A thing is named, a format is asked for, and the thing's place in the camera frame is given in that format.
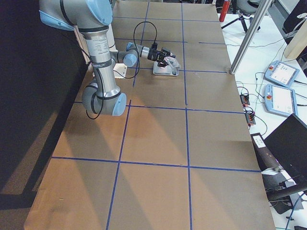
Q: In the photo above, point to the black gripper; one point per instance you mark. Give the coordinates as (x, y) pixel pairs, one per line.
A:
(152, 55)

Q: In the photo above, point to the clear glass sauce bottle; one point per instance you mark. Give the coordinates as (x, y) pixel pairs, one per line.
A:
(173, 66)

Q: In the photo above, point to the pink plastic cup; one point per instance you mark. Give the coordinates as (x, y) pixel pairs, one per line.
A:
(164, 69)

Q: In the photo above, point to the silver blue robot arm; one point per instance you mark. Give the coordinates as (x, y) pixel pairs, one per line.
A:
(93, 19)

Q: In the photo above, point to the silver digital kitchen scale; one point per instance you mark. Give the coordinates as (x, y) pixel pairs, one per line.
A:
(157, 72)

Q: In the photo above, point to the red bottle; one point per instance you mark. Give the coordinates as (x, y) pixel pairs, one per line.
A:
(224, 10)

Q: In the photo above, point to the black tripod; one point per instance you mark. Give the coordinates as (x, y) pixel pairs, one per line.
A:
(241, 18)

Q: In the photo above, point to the upper orange black connector box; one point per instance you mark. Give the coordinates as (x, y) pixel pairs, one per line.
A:
(245, 99)

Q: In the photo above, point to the orange black connector box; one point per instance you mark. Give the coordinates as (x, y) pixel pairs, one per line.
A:
(250, 118)
(245, 99)

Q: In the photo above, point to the lower orange black connector box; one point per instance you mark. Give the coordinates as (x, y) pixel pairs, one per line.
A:
(250, 118)

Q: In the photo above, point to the upper blue teach pendant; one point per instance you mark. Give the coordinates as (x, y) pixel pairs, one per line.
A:
(281, 73)

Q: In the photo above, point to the blue teach pendant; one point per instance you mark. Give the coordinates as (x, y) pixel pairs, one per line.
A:
(281, 73)
(280, 100)

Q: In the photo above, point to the lower blue teach pendant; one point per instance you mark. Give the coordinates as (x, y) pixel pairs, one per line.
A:
(280, 100)

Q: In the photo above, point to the black office chair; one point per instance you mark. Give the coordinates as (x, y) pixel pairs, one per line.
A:
(295, 19)

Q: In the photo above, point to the wooden board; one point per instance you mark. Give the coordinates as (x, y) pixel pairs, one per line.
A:
(299, 41)

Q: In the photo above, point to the black box with white label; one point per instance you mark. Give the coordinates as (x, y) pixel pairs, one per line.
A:
(265, 158)

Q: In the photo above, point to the black monitor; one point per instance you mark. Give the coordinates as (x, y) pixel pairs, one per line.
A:
(288, 144)

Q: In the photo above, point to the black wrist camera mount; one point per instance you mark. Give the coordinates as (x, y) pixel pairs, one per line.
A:
(166, 51)

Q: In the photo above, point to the white pedestal column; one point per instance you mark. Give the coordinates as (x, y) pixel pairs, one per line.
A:
(119, 69)

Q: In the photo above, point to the aluminium frame post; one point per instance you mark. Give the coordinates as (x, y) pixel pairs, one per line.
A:
(260, 13)

